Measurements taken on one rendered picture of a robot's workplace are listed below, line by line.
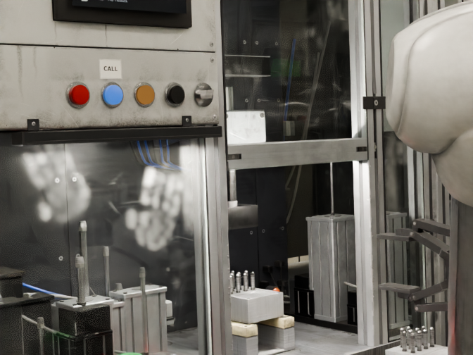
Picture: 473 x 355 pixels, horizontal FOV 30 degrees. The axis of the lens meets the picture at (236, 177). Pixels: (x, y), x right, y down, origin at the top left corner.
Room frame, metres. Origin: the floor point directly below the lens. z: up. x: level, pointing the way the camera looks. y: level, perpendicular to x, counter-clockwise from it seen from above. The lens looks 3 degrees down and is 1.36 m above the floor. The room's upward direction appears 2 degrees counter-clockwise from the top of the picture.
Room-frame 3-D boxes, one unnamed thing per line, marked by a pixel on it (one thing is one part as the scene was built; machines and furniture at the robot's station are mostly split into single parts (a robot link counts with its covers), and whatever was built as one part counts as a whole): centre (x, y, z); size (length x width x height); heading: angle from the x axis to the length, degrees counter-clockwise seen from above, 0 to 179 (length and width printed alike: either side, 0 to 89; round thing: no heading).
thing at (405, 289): (1.48, -0.27, 1.08); 0.07 x 0.03 x 0.01; 40
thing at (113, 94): (1.37, 0.19, 1.42); 0.03 x 0.02 x 0.03; 130
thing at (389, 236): (1.48, -0.27, 1.17); 0.07 x 0.03 x 0.01; 40
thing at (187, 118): (1.36, 0.17, 1.37); 0.36 x 0.04 x 0.04; 130
